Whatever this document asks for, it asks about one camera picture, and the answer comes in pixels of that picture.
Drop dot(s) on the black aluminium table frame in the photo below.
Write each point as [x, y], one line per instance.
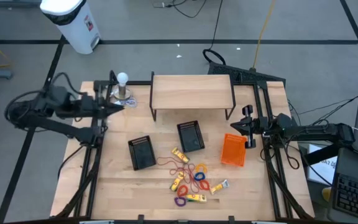
[138, 82]

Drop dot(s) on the grey floor strip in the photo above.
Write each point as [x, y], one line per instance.
[17, 3]

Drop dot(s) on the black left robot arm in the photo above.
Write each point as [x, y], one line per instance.
[57, 127]

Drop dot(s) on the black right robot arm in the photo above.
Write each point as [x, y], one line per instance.
[315, 130]

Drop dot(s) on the red rubber band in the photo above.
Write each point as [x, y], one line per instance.
[174, 169]

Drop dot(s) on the wooden shelf riser black legs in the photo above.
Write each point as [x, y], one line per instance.
[191, 91]

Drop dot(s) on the pink coil wristband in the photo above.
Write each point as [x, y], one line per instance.
[193, 186]

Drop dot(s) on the black metal bar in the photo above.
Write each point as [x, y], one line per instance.
[322, 155]

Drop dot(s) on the black table clamp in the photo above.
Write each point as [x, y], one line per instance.
[231, 219]
[140, 218]

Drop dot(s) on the white trash bin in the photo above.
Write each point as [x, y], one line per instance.
[73, 25]

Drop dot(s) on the grey laptop black keyboard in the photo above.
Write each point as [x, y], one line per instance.
[356, 199]

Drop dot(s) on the orange plastic mesh basket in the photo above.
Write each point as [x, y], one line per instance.
[233, 152]

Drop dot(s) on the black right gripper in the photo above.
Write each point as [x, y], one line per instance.
[258, 126]

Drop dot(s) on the yellow round object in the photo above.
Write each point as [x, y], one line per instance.
[326, 194]

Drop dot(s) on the black plastic mesh basket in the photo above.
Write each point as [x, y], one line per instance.
[191, 138]
[141, 154]

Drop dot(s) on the white paper sign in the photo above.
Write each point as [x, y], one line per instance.
[325, 171]

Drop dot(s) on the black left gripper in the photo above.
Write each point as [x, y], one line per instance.
[89, 107]

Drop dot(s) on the white bulb brass lamp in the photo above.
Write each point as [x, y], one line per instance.
[122, 78]

